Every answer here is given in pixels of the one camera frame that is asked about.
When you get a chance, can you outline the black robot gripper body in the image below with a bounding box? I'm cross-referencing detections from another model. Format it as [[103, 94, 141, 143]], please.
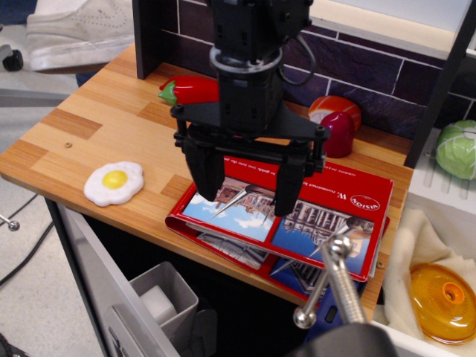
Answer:
[[171, 48, 329, 176]]

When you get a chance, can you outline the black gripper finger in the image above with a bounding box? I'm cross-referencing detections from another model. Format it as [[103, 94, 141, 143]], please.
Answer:
[[184, 128, 225, 202], [274, 144, 311, 216]]

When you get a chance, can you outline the red travel guide book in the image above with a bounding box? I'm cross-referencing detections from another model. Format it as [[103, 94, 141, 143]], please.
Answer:
[[166, 157, 393, 298]]

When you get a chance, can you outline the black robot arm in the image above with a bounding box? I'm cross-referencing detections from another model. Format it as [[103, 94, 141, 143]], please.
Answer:
[[171, 1, 330, 216]]

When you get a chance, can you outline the dark red toy cup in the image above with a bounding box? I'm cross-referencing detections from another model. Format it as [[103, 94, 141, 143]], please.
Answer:
[[321, 112, 355, 158]]

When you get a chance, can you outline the toy salmon sushi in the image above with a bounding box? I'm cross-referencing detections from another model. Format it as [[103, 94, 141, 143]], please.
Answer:
[[308, 95, 361, 131]]

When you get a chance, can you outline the red toy chili pepper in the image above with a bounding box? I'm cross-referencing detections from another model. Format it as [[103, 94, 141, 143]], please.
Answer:
[[158, 75, 219, 106]]

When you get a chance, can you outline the toy fried egg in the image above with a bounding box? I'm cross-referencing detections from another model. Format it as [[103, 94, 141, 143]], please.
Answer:
[[83, 161, 144, 207]]

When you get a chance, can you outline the grey plastic bin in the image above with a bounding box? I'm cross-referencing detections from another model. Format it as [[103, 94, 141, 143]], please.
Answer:
[[130, 262, 199, 345]]

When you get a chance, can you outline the cream white cloth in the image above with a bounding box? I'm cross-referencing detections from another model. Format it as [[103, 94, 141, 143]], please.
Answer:
[[383, 208, 475, 339]]

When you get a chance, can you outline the white foam block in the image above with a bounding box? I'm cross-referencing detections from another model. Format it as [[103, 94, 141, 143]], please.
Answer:
[[140, 286, 177, 325]]

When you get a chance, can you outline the blue plastic clamp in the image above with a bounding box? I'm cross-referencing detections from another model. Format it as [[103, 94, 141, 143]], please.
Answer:
[[304, 286, 344, 343]]

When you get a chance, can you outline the green toy cabbage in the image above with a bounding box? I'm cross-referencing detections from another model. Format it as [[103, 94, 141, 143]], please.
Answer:
[[436, 120, 475, 180]]

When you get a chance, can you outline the white sneaker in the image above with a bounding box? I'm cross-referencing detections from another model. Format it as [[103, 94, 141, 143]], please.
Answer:
[[26, 0, 135, 73]]

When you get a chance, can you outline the grey cabinet door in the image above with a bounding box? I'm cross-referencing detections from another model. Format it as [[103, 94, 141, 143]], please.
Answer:
[[57, 204, 178, 356]]

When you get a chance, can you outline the orange plastic lid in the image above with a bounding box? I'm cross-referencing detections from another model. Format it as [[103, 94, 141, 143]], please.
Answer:
[[411, 263, 475, 345]]

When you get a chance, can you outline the black chair caster wheel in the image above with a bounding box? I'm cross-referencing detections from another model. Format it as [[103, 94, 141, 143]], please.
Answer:
[[2, 50, 24, 72]]

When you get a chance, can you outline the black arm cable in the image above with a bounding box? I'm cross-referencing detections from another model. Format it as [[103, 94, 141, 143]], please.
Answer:
[[278, 35, 317, 87]]

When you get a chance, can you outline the black floor cable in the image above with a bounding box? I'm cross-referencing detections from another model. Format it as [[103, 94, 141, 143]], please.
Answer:
[[0, 193, 55, 287]]

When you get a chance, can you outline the black shelf post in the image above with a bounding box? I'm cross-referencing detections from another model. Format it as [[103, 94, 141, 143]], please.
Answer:
[[404, 1, 475, 169]]

